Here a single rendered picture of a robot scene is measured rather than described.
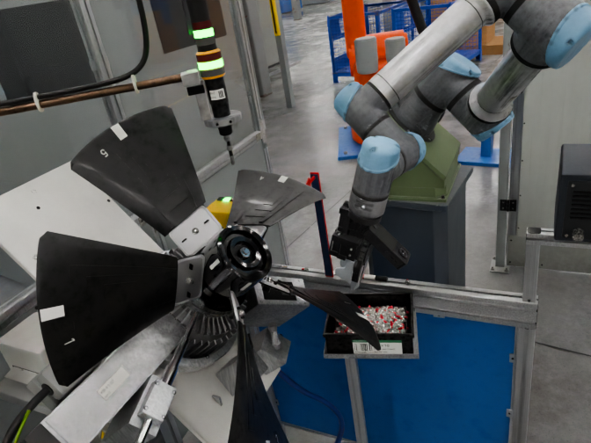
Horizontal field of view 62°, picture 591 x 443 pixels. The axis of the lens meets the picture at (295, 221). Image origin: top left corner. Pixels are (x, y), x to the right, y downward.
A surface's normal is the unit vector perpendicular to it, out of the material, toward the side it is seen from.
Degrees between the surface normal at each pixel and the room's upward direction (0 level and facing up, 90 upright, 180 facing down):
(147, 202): 64
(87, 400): 50
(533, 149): 90
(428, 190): 90
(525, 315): 90
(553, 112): 90
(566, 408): 0
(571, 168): 15
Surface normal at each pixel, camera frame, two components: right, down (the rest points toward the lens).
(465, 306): -0.41, 0.47
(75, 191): 0.59, -0.51
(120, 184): 0.17, -0.04
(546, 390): -0.15, -0.88
